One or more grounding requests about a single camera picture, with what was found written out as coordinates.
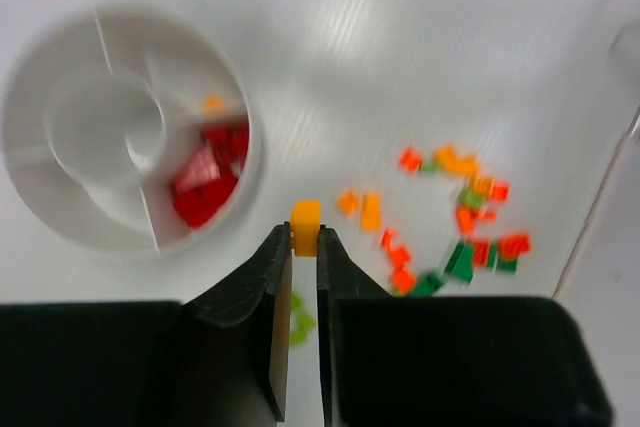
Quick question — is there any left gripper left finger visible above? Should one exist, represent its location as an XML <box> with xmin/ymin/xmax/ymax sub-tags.
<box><xmin>1</xmin><ymin>223</ymin><xmax>292</xmax><ymax>426</ymax></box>

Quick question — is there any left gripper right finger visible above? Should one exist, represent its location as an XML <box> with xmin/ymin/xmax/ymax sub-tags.
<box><xmin>316</xmin><ymin>227</ymin><xmax>613</xmax><ymax>426</ymax></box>

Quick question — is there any yellow brick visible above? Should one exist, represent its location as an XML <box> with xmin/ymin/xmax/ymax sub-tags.
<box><xmin>201</xmin><ymin>96</ymin><xmax>228</xmax><ymax>117</ymax></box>
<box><xmin>290</xmin><ymin>200</ymin><xmax>321</xmax><ymax>257</ymax></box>

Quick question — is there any dark green long lego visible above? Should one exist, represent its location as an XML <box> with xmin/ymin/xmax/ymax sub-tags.
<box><xmin>444</xmin><ymin>242</ymin><xmax>473</xmax><ymax>284</ymax></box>

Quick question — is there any yellow brick in container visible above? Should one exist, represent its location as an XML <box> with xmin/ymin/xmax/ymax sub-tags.
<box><xmin>201</xmin><ymin>96</ymin><xmax>228</xmax><ymax>117</ymax></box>

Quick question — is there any white divided round container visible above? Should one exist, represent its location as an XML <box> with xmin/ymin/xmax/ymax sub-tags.
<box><xmin>1</xmin><ymin>6</ymin><xmax>262</xmax><ymax>259</ymax></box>

